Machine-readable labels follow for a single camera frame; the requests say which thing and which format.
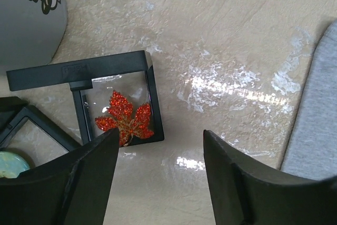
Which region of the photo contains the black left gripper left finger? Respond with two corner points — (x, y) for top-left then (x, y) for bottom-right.
(1, 129), (119, 224)

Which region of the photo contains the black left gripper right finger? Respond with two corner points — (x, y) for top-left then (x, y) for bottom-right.
(203, 130), (336, 225)

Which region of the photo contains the grey sleeveless shirt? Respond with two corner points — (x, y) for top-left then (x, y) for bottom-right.
(281, 21), (336, 180)

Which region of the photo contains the orange maple leaf brooch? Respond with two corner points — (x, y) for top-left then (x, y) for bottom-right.
(95, 90), (154, 146)

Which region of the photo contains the round iridescent brooch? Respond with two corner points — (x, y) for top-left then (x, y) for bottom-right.
(1, 152), (23, 179)

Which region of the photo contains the black brooch display case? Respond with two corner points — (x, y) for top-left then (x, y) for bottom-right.
(6, 51), (164, 145)

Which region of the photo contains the grey paper roll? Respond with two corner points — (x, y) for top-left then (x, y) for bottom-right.
(1, 0), (67, 70)

